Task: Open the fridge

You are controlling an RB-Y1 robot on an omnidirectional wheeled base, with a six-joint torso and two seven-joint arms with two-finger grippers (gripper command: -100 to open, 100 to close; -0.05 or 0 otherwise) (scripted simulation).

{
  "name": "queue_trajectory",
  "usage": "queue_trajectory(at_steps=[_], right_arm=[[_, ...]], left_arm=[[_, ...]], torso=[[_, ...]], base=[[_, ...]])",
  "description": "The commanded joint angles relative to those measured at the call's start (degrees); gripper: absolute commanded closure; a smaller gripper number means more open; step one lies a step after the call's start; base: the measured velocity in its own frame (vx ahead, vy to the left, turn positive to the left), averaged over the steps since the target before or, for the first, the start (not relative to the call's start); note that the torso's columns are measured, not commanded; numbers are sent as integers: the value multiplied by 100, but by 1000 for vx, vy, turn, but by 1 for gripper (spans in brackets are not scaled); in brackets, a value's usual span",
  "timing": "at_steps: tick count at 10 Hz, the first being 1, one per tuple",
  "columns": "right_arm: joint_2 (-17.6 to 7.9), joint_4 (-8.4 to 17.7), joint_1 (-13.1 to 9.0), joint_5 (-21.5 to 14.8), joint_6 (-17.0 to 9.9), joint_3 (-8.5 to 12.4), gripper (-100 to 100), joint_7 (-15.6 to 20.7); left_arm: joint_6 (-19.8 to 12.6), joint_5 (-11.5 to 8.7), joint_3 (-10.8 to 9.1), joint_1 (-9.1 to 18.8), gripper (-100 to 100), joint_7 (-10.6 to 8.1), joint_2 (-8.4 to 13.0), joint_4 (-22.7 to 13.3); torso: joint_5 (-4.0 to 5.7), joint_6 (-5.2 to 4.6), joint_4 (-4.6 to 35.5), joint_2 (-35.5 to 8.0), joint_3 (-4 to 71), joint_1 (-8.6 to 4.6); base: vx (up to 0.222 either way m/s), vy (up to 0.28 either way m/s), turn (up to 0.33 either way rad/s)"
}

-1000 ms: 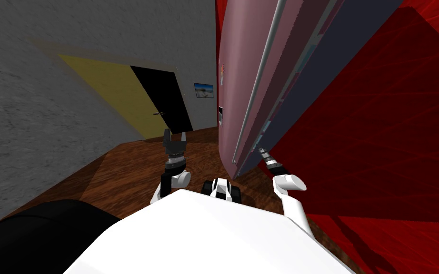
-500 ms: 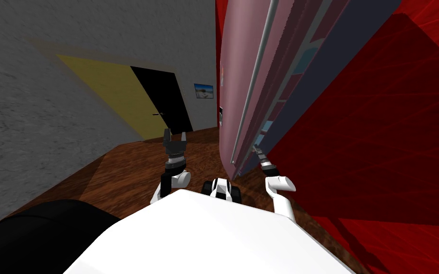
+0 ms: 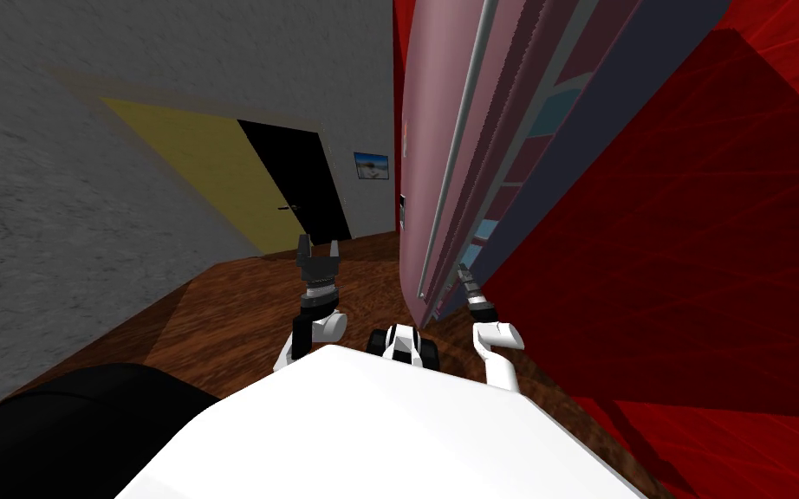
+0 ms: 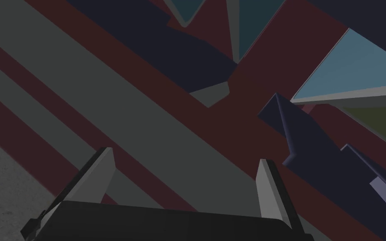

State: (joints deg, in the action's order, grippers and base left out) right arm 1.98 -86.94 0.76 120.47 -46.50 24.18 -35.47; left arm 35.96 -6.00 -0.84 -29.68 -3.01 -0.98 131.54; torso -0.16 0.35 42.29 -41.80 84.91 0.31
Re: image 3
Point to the blue framed wall picture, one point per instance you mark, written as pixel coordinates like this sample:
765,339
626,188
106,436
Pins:
372,166

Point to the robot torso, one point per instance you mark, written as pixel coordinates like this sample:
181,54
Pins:
372,430

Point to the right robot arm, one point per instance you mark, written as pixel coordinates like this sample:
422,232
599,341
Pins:
496,343

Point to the pink fridge door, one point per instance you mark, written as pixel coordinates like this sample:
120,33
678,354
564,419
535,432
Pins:
434,104

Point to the yellow door leaf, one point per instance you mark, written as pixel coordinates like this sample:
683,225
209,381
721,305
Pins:
212,166

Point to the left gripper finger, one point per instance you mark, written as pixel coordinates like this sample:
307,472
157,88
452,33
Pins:
334,251
304,248

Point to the pink fridge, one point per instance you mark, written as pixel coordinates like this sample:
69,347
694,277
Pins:
614,104

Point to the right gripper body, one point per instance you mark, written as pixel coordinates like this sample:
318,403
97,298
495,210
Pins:
472,285

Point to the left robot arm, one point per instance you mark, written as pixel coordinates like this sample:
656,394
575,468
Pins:
60,436

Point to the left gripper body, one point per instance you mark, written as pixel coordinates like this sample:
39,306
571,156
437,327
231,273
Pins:
318,271

